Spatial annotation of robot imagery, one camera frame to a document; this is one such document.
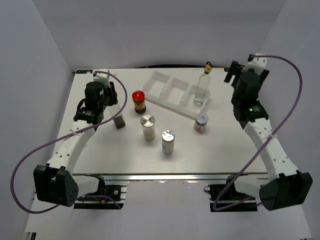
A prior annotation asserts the clear glass bottle gold cap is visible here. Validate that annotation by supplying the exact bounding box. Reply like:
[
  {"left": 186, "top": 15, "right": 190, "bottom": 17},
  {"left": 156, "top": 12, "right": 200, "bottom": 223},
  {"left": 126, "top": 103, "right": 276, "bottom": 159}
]
[{"left": 193, "top": 61, "right": 213, "bottom": 105}]

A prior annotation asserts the red lid chili jar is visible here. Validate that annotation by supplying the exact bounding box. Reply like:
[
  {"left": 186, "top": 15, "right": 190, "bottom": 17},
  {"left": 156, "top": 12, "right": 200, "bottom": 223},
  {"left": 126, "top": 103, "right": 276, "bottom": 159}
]
[{"left": 132, "top": 90, "right": 147, "bottom": 114}]

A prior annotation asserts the small white lid jar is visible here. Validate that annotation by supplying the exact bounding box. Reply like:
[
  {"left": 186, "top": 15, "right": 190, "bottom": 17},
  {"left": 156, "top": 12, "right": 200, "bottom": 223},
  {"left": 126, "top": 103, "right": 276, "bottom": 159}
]
[{"left": 193, "top": 113, "right": 209, "bottom": 133}]

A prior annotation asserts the silver lid white shaker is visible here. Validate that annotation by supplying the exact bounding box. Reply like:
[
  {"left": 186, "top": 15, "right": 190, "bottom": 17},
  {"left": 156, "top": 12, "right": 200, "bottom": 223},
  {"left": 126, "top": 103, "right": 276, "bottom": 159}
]
[{"left": 140, "top": 114, "right": 156, "bottom": 141}]

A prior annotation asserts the silver lid labelled shaker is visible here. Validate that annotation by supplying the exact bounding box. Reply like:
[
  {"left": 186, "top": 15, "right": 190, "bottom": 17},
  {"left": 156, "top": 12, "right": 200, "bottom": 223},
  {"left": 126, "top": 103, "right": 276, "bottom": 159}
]
[{"left": 161, "top": 129, "right": 175, "bottom": 154}]

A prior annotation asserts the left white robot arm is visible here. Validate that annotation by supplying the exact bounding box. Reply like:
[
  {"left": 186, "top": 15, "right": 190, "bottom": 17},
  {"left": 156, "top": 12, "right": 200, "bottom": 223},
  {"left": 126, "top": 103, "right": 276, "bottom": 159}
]
[{"left": 33, "top": 81, "right": 118, "bottom": 207}]

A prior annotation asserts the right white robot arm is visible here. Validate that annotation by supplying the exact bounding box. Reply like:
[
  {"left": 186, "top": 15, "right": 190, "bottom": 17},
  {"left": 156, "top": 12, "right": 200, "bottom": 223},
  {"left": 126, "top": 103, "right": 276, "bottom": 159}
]
[{"left": 224, "top": 57, "right": 313, "bottom": 211}]

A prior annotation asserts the left blue table sticker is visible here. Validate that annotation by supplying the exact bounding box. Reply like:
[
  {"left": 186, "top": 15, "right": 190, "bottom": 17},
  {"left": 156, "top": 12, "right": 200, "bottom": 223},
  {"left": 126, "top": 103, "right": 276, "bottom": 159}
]
[{"left": 75, "top": 69, "right": 93, "bottom": 75}]

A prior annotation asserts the white three-compartment tray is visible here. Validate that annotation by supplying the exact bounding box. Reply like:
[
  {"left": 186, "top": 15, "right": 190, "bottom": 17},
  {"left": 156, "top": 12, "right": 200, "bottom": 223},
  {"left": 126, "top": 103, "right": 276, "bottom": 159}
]
[{"left": 142, "top": 71, "right": 211, "bottom": 120}]

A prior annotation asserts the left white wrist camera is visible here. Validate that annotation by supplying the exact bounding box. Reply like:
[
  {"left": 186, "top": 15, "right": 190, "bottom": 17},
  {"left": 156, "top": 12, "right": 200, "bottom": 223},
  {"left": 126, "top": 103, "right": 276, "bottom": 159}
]
[{"left": 92, "top": 68, "right": 111, "bottom": 88}]

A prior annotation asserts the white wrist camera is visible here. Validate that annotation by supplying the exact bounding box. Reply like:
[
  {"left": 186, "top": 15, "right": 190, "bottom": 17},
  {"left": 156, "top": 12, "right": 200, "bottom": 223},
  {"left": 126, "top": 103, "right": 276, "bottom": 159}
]
[
  {"left": 241, "top": 53, "right": 268, "bottom": 76},
  {"left": 92, "top": 68, "right": 111, "bottom": 88}
]

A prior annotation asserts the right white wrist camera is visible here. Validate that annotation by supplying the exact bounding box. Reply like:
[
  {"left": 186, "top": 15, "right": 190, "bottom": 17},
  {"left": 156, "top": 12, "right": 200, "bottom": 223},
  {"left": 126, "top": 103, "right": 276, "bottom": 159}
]
[{"left": 241, "top": 53, "right": 268, "bottom": 76}]

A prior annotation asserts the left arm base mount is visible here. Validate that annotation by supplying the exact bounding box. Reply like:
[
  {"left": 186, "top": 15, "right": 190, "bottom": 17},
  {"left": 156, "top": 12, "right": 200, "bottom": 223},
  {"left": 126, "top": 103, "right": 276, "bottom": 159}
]
[{"left": 73, "top": 174, "right": 125, "bottom": 210}]

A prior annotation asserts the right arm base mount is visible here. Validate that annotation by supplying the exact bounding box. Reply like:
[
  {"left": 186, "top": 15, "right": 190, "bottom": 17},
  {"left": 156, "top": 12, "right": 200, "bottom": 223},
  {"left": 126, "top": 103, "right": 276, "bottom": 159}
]
[{"left": 203, "top": 174, "right": 260, "bottom": 213}]

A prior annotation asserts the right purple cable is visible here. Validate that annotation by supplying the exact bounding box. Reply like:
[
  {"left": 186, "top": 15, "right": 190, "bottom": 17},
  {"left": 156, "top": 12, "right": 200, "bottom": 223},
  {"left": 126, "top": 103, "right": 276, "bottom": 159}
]
[{"left": 212, "top": 54, "right": 304, "bottom": 213}]

